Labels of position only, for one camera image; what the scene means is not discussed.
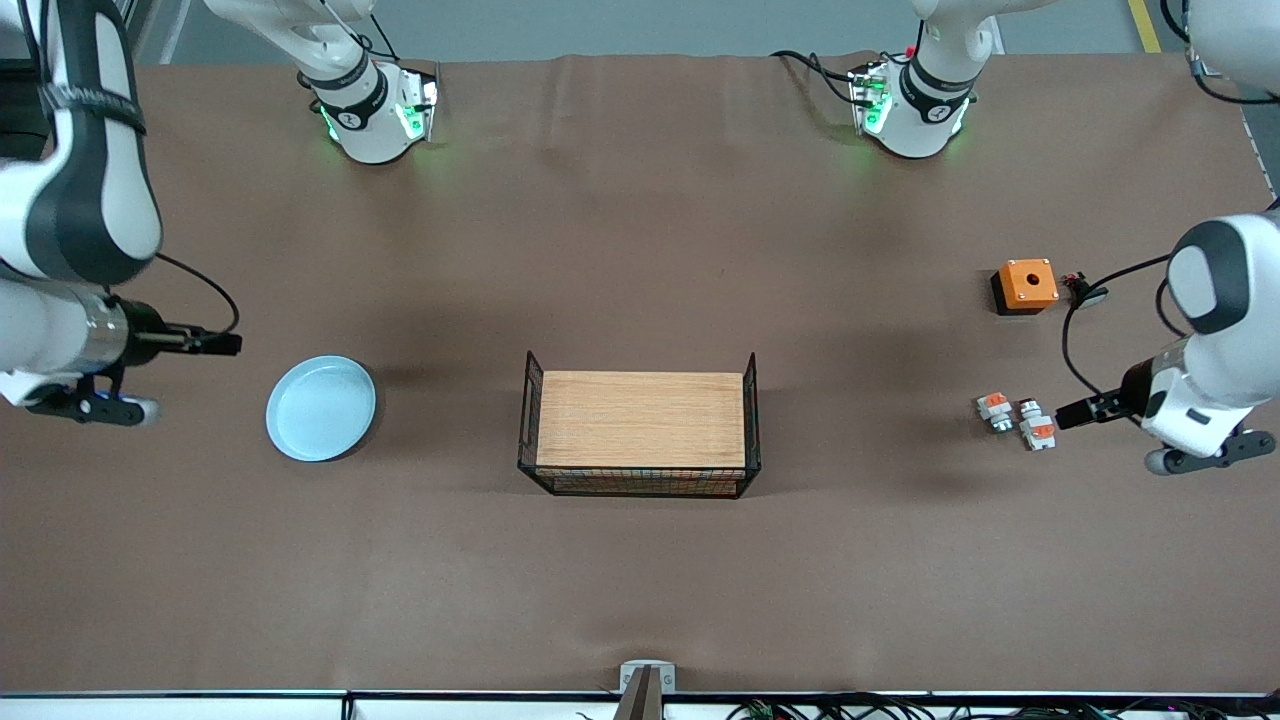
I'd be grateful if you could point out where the light blue round plate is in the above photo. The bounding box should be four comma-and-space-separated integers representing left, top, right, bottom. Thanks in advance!
265, 355, 378, 463

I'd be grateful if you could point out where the black mushroom push button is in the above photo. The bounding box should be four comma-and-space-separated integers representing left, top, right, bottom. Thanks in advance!
1062, 270, 1111, 311

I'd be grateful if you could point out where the orange button box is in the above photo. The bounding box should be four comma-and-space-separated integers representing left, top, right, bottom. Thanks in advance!
990, 258, 1061, 317

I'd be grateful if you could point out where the wooden board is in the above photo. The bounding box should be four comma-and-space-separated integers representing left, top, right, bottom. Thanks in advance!
537, 371, 748, 471

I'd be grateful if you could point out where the brown table cover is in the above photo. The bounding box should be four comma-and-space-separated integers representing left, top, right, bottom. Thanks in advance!
0, 52, 1280, 696

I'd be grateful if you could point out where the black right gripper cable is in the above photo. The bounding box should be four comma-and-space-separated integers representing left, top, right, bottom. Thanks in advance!
150, 252, 242, 336

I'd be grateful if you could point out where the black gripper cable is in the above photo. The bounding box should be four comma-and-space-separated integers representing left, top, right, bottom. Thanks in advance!
150, 252, 242, 336
1060, 0, 1280, 398

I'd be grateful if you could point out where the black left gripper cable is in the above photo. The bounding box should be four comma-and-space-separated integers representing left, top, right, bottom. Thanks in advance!
1060, 0, 1280, 398

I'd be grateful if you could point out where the black wire basket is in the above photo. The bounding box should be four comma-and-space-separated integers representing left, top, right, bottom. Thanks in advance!
517, 350, 763, 500

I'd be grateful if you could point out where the black right base cable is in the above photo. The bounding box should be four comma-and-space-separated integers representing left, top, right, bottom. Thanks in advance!
335, 0, 401, 63

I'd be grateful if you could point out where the black base cable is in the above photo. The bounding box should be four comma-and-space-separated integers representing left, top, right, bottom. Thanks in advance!
335, 0, 401, 63
770, 48, 866, 106

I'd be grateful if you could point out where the black cable bundle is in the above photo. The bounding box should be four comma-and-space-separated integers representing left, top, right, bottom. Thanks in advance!
725, 693, 1280, 720

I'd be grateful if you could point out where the white table edge rail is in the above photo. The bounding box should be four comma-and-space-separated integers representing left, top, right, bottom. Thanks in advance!
0, 690, 1280, 720

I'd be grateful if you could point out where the black left base cable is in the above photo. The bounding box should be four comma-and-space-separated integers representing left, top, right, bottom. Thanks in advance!
770, 48, 866, 106

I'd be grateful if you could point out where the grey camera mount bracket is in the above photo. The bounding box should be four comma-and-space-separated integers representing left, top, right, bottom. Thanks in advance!
615, 660, 677, 720

